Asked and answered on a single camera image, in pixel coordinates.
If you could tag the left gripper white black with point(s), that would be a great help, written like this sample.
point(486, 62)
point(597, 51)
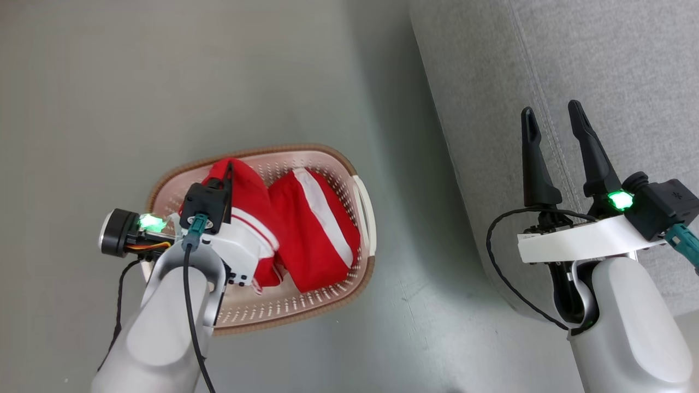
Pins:
point(240, 251)

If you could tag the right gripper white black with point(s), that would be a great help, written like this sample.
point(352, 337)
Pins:
point(584, 240)

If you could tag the red garment thin striped cuffs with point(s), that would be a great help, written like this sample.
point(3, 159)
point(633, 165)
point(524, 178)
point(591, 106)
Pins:
point(248, 188)

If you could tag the red garment broad white stripe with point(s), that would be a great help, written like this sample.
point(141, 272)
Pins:
point(306, 240)

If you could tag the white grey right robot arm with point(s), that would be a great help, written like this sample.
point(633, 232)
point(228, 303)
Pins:
point(628, 327)

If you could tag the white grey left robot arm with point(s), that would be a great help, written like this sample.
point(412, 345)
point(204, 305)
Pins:
point(158, 327)

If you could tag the beige perforated laundry basket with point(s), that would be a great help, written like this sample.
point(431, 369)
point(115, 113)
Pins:
point(306, 308)

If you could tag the grey fabric sofa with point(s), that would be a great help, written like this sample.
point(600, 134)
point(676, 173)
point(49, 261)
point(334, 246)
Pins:
point(600, 82)

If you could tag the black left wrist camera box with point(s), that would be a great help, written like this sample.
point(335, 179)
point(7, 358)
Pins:
point(205, 204)

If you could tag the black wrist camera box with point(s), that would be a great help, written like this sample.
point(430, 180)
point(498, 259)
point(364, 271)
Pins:
point(663, 210)
point(205, 204)

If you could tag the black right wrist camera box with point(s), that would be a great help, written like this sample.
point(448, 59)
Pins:
point(663, 210)

